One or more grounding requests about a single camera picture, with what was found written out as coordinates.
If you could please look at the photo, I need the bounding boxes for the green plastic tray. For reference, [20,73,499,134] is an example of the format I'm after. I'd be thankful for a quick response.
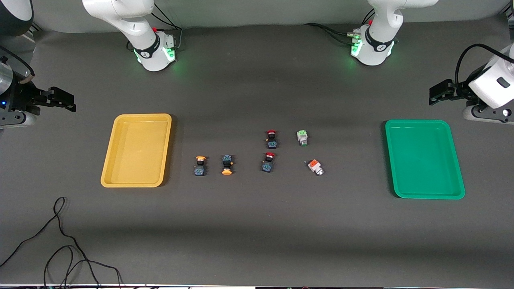
[385,120,465,199]

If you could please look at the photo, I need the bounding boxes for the yellow plastic tray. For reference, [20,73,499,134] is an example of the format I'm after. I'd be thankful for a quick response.
[100,114,172,188]

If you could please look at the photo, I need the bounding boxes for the dark grey table cloth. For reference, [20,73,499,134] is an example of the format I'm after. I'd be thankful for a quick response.
[0,16,514,287]

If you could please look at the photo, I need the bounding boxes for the thin black loose cable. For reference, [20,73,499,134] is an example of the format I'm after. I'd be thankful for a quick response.
[0,197,123,289]

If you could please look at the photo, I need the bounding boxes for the black arm base cable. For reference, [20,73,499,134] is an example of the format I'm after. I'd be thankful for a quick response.
[303,8,376,45]
[126,0,183,53]

